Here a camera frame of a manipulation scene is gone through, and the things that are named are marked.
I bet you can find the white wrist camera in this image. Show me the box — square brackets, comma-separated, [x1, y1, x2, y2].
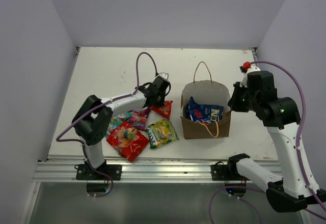
[158, 72, 169, 80]
[240, 62, 261, 87]

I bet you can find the blue Kettle chips bag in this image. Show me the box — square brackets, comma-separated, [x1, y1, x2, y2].
[201, 104, 224, 122]

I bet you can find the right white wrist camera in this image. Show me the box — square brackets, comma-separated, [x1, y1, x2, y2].
[240, 62, 261, 87]

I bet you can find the red snack sticks bag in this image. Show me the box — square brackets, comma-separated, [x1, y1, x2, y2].
[151, 100, 173, 120]

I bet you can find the purple Fox's berries candy bag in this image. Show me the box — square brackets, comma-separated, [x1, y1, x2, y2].
[127, 107, 151, 130]

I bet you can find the yellow green Fox's candy bag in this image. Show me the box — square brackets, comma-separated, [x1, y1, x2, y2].
[146, 118, 179, 149]

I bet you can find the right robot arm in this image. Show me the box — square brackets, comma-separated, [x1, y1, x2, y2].
[227, 67, 325, 212]

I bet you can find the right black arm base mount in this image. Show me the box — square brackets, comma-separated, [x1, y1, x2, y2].
[210, 161, 239, 181]

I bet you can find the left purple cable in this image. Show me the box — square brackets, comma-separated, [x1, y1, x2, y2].
[56, 52, 161, 198]

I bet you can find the purple cable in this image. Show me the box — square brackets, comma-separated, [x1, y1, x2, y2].
[56, 52, 161, 198]
[249, 61, 326, 221]

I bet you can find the teal red candy bag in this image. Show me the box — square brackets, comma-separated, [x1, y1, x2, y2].
[105, 112, 131, 138]

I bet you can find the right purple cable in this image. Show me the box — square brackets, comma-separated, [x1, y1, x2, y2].
[249, 61, 326, 221]

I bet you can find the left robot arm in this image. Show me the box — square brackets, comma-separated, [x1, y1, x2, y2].
[72, 73, 171, 180]

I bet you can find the red fruit candy bag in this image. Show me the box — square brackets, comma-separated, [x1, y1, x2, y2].
[106, 121, 149, 162]

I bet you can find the blue spicy chilli chips bag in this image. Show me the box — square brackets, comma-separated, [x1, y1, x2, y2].
[188, 97, 212, 124]

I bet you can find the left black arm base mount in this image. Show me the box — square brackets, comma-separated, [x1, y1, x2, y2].
[74, 163, 122, 181]

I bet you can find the brown paper bag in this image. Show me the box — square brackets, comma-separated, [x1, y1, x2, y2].
[180, 61, 231, 139]

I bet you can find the aluminium rail frame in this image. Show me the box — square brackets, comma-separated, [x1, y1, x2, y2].
[33, 46, 288, 184]

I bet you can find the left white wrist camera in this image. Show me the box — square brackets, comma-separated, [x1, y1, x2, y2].
[158, 72, 169, 80]

